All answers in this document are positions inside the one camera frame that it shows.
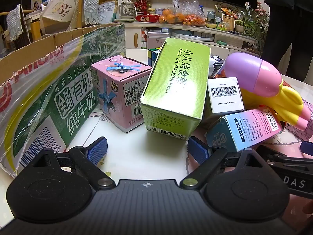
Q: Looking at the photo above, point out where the fruit print tablecloth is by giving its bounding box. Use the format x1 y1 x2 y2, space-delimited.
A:
15 54 313 235

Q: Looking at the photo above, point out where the white piggy toy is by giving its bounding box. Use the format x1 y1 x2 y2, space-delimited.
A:
209 55 227 77

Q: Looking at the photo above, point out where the person's right hand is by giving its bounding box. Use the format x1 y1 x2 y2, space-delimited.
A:
303 199 313 214

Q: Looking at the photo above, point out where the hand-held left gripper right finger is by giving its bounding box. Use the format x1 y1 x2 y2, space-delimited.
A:
180 137 263 190

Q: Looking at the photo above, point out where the colourful puzzle cube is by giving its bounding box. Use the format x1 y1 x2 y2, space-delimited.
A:
147 48 162 66

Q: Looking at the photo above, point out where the pink flower bouquet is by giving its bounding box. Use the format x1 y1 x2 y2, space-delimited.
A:
235 2 269 52

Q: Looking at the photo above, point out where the purple pink yellow toy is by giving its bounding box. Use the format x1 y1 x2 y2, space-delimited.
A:
221 52 311 131

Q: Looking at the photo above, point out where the wooden dining table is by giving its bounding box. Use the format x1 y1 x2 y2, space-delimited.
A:
24 12 44 42

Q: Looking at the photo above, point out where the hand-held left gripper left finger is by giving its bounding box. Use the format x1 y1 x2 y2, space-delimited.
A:
34 137 116 191

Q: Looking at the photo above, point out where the white barcode box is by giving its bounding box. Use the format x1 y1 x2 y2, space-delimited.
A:
203 77 244 123

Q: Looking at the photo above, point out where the beige printed tote bag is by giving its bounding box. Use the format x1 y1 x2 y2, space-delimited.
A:
40 0 81 33

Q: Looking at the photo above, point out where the green printed cardboard box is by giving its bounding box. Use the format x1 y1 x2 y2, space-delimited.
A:
0 23 126 179

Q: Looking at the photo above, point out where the pink metal case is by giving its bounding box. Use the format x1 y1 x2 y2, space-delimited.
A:
146 31 169 50

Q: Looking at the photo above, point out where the glass kettle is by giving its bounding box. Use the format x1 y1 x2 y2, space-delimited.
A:
114 0 137 22

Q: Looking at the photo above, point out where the red berry plant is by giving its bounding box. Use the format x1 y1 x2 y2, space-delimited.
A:
128 0 152 15

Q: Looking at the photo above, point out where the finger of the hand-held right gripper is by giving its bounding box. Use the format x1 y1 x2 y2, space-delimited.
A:
301 141 313 156
256 145 313 174

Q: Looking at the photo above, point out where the white oval tray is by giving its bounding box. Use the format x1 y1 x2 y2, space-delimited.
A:
171 31 216 42

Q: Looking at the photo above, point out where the red snack box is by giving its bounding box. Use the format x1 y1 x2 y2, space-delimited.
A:
136 15 160 22

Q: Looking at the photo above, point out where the pink box blue figure print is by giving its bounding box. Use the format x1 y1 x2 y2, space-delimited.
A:
91 55 152 134

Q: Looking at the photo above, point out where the white document sheet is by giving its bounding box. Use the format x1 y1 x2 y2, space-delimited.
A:
98 1 115 24

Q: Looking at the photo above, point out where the cream television cabinet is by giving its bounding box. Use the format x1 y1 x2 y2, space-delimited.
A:
114 20 263 57

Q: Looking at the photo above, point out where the pastel blue pink box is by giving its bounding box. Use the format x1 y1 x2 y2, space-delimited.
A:
205 108 283 153

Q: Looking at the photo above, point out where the wooden photo frame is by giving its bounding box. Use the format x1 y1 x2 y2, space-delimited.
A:
222 14 236 32

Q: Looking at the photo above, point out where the green medicine box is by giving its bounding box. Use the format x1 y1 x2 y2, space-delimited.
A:
140 38 211 140

